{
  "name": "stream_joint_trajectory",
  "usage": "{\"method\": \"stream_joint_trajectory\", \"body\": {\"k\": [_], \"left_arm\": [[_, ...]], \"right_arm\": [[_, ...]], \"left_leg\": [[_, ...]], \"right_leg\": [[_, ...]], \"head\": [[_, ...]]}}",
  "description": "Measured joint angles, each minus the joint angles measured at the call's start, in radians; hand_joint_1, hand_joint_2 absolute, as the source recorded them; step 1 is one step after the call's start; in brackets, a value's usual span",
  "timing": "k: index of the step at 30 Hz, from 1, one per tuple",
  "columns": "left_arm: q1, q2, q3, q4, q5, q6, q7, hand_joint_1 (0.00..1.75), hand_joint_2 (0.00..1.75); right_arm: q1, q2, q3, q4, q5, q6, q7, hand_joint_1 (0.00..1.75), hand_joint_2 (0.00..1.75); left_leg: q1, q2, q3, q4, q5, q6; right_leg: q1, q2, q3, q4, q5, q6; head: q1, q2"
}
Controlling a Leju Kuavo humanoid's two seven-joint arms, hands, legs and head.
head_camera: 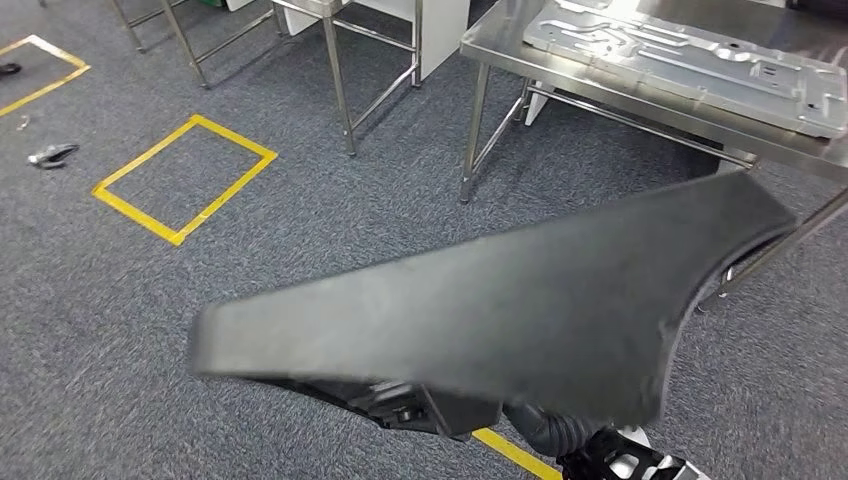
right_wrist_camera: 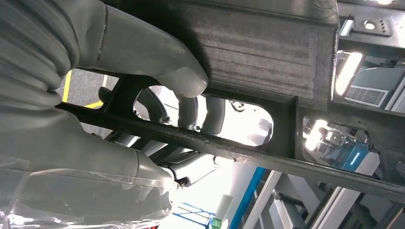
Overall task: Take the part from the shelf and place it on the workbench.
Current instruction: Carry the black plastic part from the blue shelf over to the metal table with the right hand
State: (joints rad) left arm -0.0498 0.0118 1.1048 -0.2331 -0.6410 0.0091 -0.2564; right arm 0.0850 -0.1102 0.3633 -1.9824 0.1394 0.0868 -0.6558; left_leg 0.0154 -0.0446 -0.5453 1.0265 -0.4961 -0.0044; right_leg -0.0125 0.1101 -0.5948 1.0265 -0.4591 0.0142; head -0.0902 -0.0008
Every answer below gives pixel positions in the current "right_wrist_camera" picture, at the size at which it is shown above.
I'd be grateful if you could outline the yellow floor tape outline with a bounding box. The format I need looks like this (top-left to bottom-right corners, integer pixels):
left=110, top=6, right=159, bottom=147
left=62, top=69, right=109, bottom=110

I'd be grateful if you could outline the ceiling light strip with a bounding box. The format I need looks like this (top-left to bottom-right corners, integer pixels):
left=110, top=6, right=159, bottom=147
left=334, top=51, right=364, bottom=96

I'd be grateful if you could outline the white ceiling air vent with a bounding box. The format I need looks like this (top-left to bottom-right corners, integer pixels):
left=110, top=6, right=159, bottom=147
left=344, top=84, right=390, bottom=109

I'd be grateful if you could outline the blue metal post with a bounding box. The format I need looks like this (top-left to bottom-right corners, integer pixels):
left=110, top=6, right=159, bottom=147
left=228, top=167, right=266, bottom=229

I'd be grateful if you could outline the aluminium profile frame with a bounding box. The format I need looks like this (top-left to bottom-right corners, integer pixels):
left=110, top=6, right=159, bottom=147
left=242, top=151, right=405, bottom=229

